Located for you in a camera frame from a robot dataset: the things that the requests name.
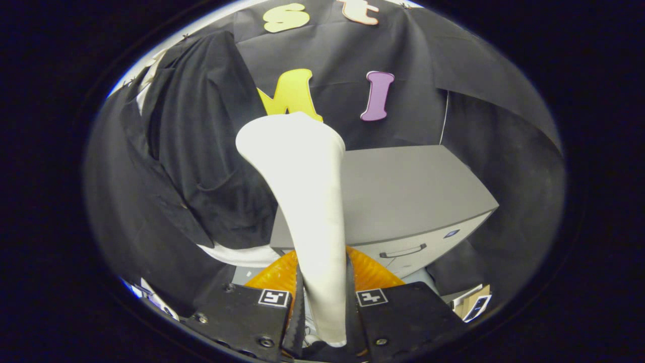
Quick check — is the grey cabinet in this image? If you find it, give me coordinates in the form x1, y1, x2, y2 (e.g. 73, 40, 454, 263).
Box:
232, 145, 499, 298

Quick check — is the white device with dark screen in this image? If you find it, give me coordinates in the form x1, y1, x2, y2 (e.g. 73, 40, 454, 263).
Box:
463, 295, 492, 323

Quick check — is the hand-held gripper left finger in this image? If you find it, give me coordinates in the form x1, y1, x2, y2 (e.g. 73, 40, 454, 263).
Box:
181, 250, 308, 363

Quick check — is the thin white cable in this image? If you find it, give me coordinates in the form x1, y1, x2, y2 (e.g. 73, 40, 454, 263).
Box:
439, 91, 449, 146

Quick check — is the white and blue object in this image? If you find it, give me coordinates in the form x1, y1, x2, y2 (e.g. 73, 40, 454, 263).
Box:
122, 278, 179, 321

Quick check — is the black jacket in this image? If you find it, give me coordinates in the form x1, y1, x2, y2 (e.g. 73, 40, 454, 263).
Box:
136, 30, 279, 250

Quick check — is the black cabinet handle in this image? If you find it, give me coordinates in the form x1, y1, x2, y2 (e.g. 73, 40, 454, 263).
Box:
379, 244, 427, 259

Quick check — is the black backdrop cloth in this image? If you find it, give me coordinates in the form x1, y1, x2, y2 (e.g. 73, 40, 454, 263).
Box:
83, 0, 565, 318

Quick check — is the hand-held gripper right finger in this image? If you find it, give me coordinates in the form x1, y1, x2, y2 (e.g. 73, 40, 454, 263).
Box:
345, 246, 467, 363

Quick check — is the cardboard box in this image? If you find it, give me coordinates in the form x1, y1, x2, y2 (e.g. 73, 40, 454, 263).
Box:
451, 284, 492, 323

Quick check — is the white garment steamer nozzle with hose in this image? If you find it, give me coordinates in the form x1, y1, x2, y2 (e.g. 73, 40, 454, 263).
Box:
235, 112, 348, 348

